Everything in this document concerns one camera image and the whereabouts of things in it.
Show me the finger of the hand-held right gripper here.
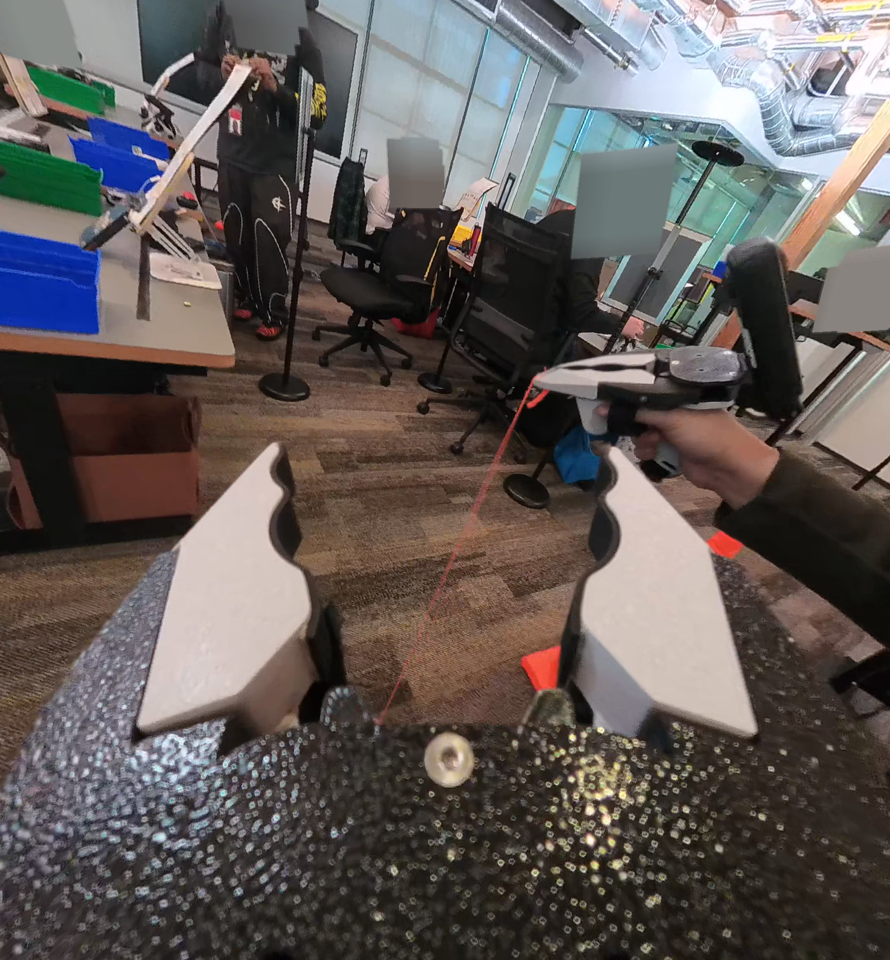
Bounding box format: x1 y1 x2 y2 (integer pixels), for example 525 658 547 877
573 348 672 378
532 368 659 402

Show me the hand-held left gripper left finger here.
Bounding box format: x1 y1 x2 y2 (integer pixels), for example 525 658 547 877
138 443 344 739

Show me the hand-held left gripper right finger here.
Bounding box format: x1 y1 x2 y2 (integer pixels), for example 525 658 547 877
562 446 758 744

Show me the orange yo-yo string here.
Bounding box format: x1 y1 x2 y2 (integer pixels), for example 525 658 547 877
373 383 551 724

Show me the person's right forearm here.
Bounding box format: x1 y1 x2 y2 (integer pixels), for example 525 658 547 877
715 450 890 669

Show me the person's right hand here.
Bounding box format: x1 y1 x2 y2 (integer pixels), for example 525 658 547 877
595 408 785 508

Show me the blue bag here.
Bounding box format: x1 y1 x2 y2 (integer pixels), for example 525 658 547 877
553 428 608 489

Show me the black office chair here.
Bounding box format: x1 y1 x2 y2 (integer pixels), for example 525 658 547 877
418 203 581 459
313 207 461 388

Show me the orange striped traffic cone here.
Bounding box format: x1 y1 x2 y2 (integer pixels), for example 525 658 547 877
520 528 746 694

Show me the black floor lamp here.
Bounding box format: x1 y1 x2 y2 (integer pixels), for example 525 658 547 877
670 140 746 241

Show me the cardboard box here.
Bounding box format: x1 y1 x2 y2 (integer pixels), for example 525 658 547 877
10 393 203 526

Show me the grey panel sign stand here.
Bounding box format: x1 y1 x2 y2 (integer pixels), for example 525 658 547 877
259 68 318 403

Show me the grey work table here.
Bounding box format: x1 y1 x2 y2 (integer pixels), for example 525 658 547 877
0 75 239 549

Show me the large blue parts bin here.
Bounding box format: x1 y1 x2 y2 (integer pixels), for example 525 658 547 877
0 222 104 334

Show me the white tilted stand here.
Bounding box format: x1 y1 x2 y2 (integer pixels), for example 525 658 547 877
82 60 254 289

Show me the small blue parts bin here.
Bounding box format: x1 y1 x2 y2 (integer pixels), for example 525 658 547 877
88 117 176 160
70 138 164 193

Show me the green parts bin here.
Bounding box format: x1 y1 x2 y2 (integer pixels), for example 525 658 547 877
0 138 105 216
25 63 116 118

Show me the wooden post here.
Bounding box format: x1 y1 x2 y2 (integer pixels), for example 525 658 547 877
708 83 890 354

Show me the silver spiral air duct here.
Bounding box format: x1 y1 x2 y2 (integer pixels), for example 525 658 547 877
565 0 890 159

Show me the black wall screen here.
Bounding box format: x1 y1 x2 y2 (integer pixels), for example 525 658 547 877
135 0 359 118

